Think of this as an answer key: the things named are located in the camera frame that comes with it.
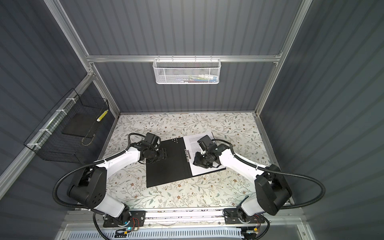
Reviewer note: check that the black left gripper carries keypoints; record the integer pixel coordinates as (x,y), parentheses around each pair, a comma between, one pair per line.
(163,154)

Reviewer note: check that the floral patterned table mat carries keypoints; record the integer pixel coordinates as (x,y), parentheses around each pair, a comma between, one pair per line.
(220,189)

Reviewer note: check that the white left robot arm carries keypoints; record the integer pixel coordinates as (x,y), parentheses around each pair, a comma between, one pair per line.
(89,186)

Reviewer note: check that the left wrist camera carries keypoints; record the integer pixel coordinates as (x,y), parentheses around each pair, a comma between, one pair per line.
(151,138)

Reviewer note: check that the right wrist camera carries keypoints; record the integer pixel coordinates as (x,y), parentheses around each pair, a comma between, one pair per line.
(205,143)

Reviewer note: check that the white wire mesh basket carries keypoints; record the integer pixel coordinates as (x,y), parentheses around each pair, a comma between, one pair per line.
(166,71)

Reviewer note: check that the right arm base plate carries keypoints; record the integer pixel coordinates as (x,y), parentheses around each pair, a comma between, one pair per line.
(232,216)

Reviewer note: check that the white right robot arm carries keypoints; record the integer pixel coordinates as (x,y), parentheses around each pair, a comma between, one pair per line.
(272,191)

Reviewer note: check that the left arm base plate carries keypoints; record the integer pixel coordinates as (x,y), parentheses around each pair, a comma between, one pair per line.
(127,219)

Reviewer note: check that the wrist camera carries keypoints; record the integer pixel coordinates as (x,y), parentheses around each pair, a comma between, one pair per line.
(205,143)
(151,138)

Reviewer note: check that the black wire basket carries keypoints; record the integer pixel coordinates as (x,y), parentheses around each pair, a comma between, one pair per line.
(72,134)

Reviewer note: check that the pens in white basket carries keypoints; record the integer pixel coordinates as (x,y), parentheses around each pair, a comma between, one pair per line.
(198,79)

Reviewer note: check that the yellow green marker pen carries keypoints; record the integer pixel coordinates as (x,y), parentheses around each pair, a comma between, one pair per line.
(100,118)

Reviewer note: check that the red folder black inside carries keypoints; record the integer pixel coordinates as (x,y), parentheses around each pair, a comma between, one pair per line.
(173,168)

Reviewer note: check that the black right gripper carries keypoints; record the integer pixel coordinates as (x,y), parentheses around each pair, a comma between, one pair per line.
(197,160)

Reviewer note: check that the white ventilated front rail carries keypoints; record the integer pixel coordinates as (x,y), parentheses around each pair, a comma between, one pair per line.
(176,234)

